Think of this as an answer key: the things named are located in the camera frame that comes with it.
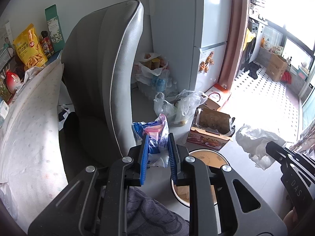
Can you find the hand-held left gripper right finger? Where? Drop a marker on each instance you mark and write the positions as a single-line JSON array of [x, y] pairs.
[[172, 159]]

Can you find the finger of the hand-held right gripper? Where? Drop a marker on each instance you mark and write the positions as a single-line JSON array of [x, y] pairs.
[[275, 150]]

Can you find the blue printed plastic wrapper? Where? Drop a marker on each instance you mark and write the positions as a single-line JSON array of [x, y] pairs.
[[153, 130]]

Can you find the black clothes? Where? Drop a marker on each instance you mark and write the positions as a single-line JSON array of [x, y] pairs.
[[252, 70]]

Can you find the person's right hand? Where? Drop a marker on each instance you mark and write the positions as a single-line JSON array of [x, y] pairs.
[[290, 218]]

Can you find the tall green box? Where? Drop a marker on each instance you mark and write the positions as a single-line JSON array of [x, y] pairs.
[[55, 29]]

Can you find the red bag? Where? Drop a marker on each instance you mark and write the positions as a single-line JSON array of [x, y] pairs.
[[286, 77]]

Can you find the grey chair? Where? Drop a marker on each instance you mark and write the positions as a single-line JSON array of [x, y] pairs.
[[98, 78]]

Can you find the small red box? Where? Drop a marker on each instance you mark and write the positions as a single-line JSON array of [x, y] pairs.
[[47, 46]]

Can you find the yellow snack bag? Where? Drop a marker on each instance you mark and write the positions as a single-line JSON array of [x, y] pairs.
[[29, 49]]

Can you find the dark grey patterned clothing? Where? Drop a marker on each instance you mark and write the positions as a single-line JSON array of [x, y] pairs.
[[147, 213]]

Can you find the gingerbread fridge magnets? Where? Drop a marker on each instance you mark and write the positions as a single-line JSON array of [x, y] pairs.
[[206, 62]]

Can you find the large brown cardboard box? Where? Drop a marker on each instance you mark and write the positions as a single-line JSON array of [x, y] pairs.
[[275, 67]]

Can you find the round white trash bin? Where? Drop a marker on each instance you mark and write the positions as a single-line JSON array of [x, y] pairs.
[[209, 158]]

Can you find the red white vase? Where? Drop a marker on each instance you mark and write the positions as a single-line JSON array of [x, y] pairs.
[[13, 81]]

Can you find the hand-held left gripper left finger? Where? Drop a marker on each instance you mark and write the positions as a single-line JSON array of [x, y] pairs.
[[144, 159]]

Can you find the dried branches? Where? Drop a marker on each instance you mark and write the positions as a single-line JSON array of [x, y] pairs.
[[304, 137]]

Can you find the white bag of boxes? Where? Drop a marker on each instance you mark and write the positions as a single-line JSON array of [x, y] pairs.
[[150, 66]]

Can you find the white floral tablecloth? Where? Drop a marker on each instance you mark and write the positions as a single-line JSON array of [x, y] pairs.
[[32, 127]]

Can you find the pack of water bottles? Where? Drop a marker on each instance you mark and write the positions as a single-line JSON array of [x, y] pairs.
[[160, 84]]

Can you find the tall white carton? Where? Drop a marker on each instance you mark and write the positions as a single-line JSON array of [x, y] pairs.
[[6, 34]]

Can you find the white fridge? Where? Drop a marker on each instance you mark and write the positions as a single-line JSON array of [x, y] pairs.
[[172, 29]]

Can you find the clear plastic bag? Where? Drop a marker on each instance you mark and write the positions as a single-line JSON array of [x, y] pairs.
[[182, 105]]

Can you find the open red printed cardboard box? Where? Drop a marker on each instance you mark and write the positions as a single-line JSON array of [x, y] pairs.
[[209, 137]]

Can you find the white plastic bag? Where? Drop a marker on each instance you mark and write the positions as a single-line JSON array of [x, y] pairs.
[[33, 72], [253, 140]]

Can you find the grey washing machine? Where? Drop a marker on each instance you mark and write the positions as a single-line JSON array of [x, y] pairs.
[[257, 41]]

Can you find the black kitchen shelf rack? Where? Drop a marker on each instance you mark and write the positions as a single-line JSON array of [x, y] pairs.
[[257, 2]]

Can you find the red white flat box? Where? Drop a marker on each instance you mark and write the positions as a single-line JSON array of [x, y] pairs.
[[217, 95]]

